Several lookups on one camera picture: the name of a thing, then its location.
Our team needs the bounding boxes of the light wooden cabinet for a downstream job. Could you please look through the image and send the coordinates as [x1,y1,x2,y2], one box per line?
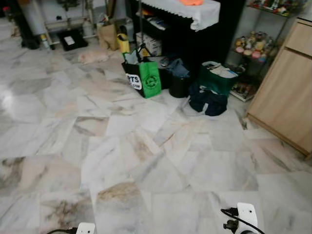
[246,19,312,157]

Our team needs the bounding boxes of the green printed shopping bag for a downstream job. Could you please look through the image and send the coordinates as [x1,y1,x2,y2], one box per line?
[122,49,162,99]

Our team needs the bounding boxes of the orange cloth item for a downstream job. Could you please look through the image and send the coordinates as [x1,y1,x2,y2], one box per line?
[178,0,205,6]

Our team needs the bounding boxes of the metal frame rack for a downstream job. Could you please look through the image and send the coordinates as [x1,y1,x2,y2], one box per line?
[35,0,98,48]

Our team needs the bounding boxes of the black floor scale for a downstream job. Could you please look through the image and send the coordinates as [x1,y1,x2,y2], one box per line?
[57,30,89,52]

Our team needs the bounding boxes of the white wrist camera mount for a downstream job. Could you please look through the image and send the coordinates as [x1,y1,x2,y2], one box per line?
[76,222,96,234]
[236,203,258,233]

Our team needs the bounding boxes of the black bin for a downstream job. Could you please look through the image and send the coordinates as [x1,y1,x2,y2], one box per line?
[168,73,192,99]

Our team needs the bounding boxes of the yellow bottle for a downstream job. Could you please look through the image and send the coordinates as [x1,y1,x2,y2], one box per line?
[117,33,130,55]

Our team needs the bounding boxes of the glass display shelf with figurines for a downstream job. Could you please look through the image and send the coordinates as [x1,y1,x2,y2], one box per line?
[228,0,308,102]

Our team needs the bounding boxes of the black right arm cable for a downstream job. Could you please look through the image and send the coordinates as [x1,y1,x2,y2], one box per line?
[220,208,265,234]

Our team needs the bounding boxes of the white lace cloth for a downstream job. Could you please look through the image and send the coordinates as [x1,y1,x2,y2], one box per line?
[140,0,222,32]

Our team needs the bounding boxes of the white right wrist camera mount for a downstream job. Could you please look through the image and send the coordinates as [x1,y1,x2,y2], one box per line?
[236,203,258,233]

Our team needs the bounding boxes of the dark green tote bag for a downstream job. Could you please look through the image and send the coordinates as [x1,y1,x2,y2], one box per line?
[197,61,239,97]

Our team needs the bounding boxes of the cream sleeping cat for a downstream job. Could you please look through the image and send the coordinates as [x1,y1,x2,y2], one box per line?
[78,49,111,65]

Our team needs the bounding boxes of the black shelf unit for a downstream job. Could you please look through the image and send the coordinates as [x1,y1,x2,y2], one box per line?
[126,0,247,91]

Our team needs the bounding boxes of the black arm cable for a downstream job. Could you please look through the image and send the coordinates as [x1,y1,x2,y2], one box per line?
[220,208,265,234]
[46,227,78,234]

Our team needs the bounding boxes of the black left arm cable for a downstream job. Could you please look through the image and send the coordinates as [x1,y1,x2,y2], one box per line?
[46,227,78,234]

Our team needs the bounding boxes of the brown paper bag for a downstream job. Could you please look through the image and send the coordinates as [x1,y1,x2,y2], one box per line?
[97,20,119,52]

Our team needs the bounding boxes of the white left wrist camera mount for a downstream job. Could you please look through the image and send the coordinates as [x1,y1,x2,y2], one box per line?
[76,222,96,234]

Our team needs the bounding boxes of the navy blue bag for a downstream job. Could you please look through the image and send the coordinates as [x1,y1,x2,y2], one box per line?
[188,81,229,117]

